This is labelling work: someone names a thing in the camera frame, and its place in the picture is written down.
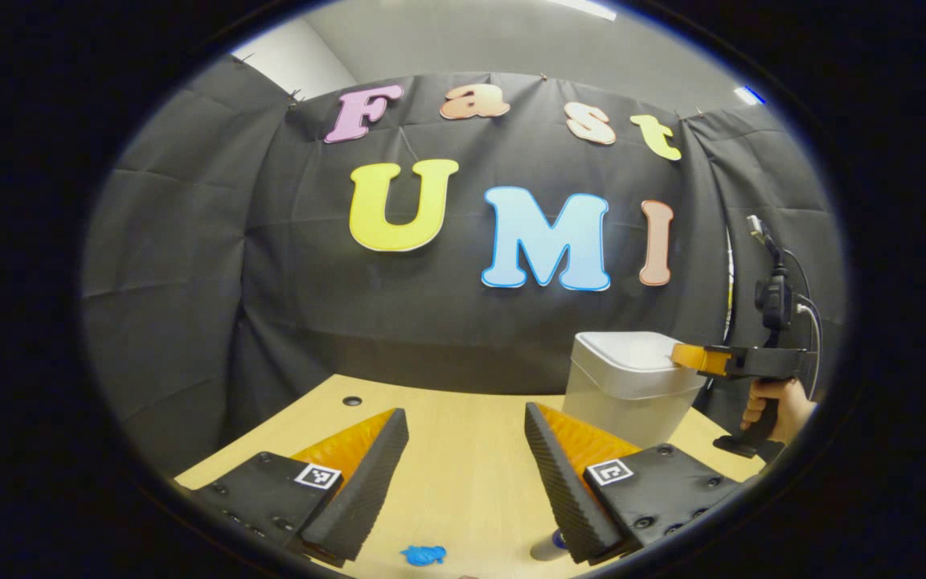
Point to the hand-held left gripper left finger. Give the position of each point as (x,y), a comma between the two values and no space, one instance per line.
(366,498)

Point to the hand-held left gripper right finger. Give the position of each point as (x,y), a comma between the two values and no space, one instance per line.
(563,490)

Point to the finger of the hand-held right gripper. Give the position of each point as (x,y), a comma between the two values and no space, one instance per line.
(692,359)

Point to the light grey desktop garbage bin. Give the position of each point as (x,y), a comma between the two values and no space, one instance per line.
(624,386)

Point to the blue paper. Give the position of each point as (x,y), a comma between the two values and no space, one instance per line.
(423,555)

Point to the wooden desktop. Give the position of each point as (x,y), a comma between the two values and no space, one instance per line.
(463,450)

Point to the small ceiling light panel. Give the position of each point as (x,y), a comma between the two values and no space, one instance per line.
(749,95)

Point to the black backdrop cloth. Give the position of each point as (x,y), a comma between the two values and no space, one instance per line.
(190,281)

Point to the large ceiling light panel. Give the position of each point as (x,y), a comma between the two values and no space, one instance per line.
(587,8)

